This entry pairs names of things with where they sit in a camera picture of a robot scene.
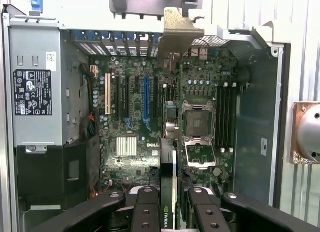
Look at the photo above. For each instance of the blue expansion slot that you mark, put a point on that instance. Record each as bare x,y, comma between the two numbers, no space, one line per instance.
146,99

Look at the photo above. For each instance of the white expansion slot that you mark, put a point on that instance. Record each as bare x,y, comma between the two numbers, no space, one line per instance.
108,94

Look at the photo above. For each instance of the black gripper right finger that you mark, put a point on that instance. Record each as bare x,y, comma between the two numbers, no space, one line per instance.
225,217

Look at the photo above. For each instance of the open dark PC case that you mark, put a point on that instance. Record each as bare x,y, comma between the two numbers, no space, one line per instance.
255,116

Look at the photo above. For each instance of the metal socket cover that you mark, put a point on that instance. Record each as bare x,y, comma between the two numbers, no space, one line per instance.
200,154

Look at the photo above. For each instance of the grey power supply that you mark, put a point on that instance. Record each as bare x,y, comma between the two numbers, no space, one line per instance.
37,54

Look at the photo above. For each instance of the blue case latch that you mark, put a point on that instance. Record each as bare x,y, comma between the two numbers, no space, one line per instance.
37,5

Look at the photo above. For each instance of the CPU socket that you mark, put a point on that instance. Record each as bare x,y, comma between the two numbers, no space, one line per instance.
197,121

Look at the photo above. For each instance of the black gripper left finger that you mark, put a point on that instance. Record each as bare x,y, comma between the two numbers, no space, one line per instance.
112,214

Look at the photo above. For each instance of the grey parts rack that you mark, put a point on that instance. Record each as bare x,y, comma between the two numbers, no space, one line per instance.
150,1

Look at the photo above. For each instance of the green motherboard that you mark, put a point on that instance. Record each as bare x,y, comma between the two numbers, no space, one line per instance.
125,167

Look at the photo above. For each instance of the black plastic shroud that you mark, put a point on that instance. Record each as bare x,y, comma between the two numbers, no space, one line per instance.
42,172

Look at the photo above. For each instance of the silver chipset heatsink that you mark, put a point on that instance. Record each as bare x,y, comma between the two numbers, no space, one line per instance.
126,146

